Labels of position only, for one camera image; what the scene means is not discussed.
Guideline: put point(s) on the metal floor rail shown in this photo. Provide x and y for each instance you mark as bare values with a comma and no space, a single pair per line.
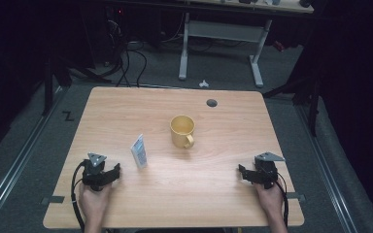
19,161
327,168

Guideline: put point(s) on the dark round table grommet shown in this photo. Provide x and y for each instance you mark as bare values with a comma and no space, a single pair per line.
211,103

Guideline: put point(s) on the small red object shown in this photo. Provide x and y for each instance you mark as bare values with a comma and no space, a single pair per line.
279,46

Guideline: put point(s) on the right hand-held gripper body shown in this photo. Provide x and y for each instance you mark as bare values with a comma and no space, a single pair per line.
265,171

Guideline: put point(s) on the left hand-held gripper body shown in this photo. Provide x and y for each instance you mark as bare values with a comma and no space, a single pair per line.
94,171

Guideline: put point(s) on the desk with white metal frame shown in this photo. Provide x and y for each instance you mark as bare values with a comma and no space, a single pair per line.
223,30

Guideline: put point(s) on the grey tape strip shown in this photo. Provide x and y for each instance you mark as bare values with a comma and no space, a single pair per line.
296,196
53,199

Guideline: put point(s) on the crumpled white paper scrap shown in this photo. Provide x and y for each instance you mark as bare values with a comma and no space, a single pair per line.
203,84

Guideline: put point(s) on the white and blue packet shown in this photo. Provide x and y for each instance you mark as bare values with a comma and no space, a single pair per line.
139,152

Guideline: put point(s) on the person's left hand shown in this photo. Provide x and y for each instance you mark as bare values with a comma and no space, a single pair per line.
93,202

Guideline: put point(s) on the yellow mug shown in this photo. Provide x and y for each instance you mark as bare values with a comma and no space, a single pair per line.
182,132

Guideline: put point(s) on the black metal stand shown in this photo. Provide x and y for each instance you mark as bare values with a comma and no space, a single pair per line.
312,97
50,81

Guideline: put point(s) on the person's right hand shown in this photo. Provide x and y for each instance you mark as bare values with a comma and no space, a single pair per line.
270,199

